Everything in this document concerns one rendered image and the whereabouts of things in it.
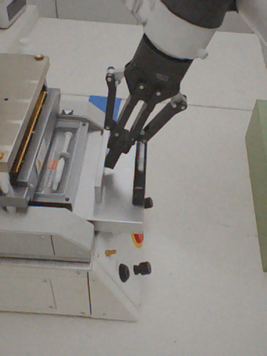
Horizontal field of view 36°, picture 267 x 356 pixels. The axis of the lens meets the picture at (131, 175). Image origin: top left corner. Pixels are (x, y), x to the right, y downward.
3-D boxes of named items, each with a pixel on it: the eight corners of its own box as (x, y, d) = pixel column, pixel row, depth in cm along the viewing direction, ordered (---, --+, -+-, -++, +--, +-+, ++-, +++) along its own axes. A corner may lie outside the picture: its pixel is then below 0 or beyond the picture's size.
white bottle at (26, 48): (39, 87, 127) (33, 43, 117) (23, 87, 127) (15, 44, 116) (39, 78, 131) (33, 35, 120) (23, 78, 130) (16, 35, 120)
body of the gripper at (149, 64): (138, 45, 50) (112, 102, 56) (200, 70, 52) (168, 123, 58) (142, 18, 55) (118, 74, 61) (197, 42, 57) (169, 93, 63)
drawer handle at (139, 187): (131, 205, 66) (132, 188, 63) (136, 144, 76) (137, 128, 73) (144, 206, 66) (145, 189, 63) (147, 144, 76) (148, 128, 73)
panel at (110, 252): (139, 311, 76) (94, 258, 64) (144, 192, 97) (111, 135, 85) (149, 309, 75) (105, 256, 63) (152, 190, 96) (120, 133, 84)
